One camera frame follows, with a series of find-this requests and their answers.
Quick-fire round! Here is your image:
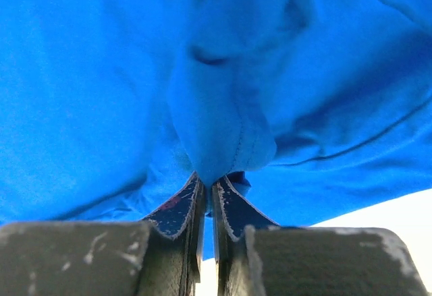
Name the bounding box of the blue t-shirt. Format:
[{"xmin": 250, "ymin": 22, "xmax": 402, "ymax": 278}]
[{"xmin": 0, "ymin": 0, "xmax": 432, "ymax": 262}]

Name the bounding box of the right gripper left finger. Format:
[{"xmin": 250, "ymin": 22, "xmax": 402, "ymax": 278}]
[{"xmin": 1, "ymin": 175, "xmax": 205, "ymax": 295}]

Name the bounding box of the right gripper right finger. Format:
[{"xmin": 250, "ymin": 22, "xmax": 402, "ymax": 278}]
[{"xmin": 212, "ymin": 177, "xmax": 427, "ymax": 296}]

